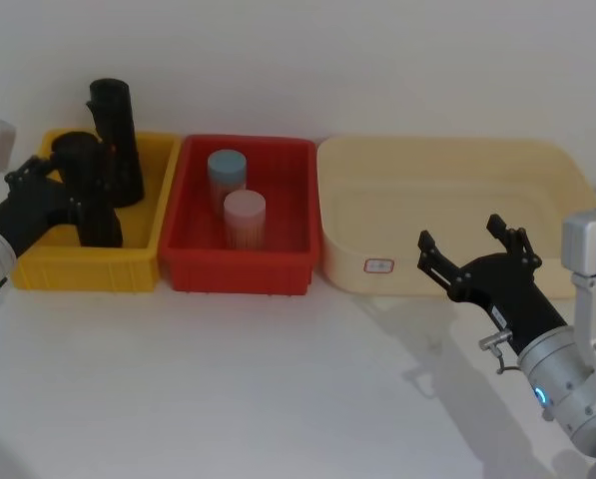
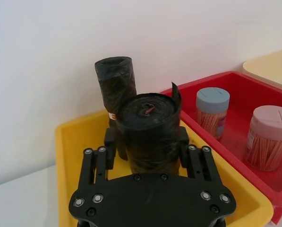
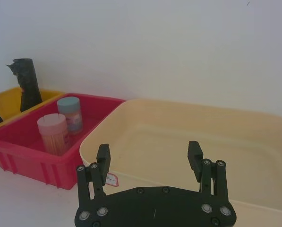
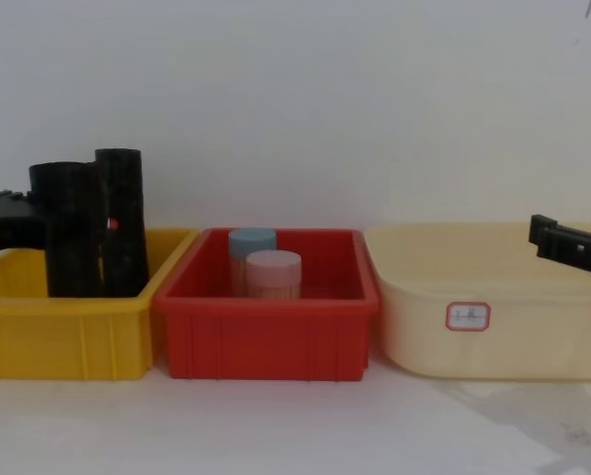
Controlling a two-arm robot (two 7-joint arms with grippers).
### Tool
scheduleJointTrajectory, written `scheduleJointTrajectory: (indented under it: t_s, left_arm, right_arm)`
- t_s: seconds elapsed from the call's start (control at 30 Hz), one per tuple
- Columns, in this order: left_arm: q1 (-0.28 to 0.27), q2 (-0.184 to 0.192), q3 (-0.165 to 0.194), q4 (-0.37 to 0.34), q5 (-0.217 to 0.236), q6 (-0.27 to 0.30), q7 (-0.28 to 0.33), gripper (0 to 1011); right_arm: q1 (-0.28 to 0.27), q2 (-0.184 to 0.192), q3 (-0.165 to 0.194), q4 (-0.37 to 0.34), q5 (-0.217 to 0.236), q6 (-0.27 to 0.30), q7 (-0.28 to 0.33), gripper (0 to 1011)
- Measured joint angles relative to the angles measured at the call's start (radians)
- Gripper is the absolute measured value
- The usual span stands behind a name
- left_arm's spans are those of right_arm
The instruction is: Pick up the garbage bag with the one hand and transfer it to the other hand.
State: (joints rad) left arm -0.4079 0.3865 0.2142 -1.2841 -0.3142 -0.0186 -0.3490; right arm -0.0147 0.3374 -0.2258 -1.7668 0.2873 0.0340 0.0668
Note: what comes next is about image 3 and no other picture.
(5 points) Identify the yellow plastic bin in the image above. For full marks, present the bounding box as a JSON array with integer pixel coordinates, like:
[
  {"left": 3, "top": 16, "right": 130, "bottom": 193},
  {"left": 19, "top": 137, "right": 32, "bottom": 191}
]
[{"left": 0, "top": 87, "right": 66, "bottom": 166}]

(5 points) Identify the pink-lidded toothpick jar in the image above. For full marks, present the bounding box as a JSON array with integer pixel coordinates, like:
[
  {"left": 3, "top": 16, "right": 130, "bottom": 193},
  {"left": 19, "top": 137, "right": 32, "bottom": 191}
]
[{"left": 36, "top": 113, "right": 72, "bottom": 157}]

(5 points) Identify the white red-edged sticker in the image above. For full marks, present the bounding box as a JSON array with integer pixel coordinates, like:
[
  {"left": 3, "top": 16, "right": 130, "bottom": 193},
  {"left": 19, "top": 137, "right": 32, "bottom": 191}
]
[{"left": 105, "top": 173, "right": 120, "bottom": 188}]

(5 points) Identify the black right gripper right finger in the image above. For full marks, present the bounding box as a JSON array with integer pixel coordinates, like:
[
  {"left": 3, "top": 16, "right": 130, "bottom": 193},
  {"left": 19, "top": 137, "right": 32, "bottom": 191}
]
[{"left": 187, "top": 140, "right": 230, "bottom": 202}]

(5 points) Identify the blue-lidded plastic jar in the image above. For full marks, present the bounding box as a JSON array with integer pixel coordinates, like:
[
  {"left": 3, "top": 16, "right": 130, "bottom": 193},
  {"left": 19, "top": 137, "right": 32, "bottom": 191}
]
[{"left": 57, "top": 96, "right": 85, "bottom": 136}]

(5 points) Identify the cream plastic bin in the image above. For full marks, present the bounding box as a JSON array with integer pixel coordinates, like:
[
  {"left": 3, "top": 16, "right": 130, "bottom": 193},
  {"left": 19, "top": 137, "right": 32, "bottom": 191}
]
[{"left": 79, "top": 98, "right": 282, "bottom": 227}]

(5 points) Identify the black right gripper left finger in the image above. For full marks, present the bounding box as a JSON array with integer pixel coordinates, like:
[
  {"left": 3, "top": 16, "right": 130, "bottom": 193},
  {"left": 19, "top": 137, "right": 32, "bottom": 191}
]
[{"left": 76, "top": 143, "right": 111, "bottom": 208}]

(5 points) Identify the red plastic bin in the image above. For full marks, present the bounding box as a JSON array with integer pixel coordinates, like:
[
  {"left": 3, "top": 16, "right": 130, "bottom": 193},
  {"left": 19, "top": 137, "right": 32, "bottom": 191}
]
[{"left": 0, "top": 93, "right": 127, "bottom": 191}]

